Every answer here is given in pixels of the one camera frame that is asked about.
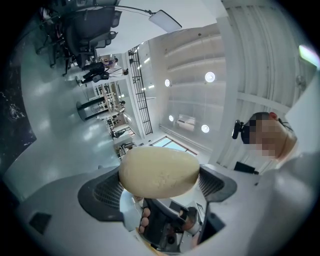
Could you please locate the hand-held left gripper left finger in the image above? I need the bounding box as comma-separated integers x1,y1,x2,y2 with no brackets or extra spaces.
77,164,126,223

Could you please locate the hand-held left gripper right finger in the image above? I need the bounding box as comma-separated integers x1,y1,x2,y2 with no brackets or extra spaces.
196,165,238,246

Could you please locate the person's left hand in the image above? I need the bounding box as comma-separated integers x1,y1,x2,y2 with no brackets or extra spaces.
138,207,202,236

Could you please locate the person's grey shirt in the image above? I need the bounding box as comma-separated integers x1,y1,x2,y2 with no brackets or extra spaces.
259,152,316,226

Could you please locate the person's head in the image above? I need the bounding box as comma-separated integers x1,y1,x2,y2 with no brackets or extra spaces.
241,111,298,161

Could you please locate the glass window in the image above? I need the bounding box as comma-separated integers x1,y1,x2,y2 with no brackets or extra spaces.
149,136,198,156

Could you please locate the black pillar with round base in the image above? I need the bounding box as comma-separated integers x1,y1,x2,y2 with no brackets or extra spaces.
76,97,106,121

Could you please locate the wooden shelf rack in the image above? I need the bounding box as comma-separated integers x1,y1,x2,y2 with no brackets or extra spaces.
94,82,121,111

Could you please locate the black grid railing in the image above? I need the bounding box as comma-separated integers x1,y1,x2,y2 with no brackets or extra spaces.
127,45,153,136

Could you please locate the rectangular ceiling light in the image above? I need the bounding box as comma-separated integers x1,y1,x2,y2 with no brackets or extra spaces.
299,44,320,69

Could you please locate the black office chair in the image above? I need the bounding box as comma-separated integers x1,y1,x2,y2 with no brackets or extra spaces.
62,7,120,70
34,7,66,69

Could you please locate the black head-mounted camera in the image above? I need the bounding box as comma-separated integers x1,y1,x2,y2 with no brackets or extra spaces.
231,119,247,140

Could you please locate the white wall air conditioner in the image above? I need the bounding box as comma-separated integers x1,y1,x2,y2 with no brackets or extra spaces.
177,114,195,131

